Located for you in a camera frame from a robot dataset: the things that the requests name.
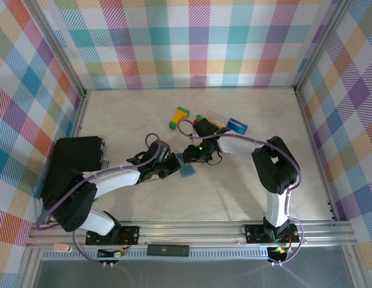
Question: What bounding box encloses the clear box with yellow contents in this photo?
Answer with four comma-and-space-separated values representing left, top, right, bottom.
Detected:
205, 110, 228, 130

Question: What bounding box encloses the black bar device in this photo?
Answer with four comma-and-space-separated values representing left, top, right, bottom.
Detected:
146, 244, 190, 257

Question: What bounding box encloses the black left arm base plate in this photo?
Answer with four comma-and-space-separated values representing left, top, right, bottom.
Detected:
85, 224, 141, 247

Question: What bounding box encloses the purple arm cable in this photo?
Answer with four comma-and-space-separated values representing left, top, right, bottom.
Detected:
177, 119, 304, 267
35, 133, 163, 268

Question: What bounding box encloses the yellow green toy block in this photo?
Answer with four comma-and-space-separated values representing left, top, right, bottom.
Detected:
169, 106, 191, 130

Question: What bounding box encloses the aluminium floor rail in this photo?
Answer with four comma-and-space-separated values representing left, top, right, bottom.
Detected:
85, 85, 296, 91
293, 86, 340, 223
44, 89, 91, 226

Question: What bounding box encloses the black board with green light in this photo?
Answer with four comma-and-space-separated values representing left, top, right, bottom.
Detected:
268, 245, 292, 259

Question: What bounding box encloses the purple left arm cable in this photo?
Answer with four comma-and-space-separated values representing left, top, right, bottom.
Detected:
35, 133, 163, 268

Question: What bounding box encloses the aluminium frame post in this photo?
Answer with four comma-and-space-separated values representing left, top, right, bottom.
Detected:
22, 0, 88, 97
293, 0, 355, 94

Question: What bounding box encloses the small yellow green connector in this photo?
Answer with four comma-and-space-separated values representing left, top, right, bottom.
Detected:
97, 247, 127, 259

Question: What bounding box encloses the clear box with blue cards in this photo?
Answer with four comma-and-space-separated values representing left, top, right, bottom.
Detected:
227, 118, 249, 135

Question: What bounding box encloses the pink tag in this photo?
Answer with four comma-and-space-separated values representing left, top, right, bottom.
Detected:
52, 242, 73, 253

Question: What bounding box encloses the black case with metal latches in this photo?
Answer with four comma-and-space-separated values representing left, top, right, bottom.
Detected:
41, 136, 111, 205

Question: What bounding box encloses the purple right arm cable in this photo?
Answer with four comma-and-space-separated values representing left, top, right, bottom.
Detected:
177, 119, 304, 267

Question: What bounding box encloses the perforated metal cable tray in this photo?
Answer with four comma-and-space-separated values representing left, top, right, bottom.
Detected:
41, 248, 298, 261

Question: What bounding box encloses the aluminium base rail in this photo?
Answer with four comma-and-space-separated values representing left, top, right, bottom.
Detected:
25, 220, 355, 248

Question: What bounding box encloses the teal card holder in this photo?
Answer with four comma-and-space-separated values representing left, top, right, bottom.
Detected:
175, 152, 196, 178

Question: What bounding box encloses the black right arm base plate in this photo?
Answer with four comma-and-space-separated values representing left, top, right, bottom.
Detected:
244, 224, 301, 244

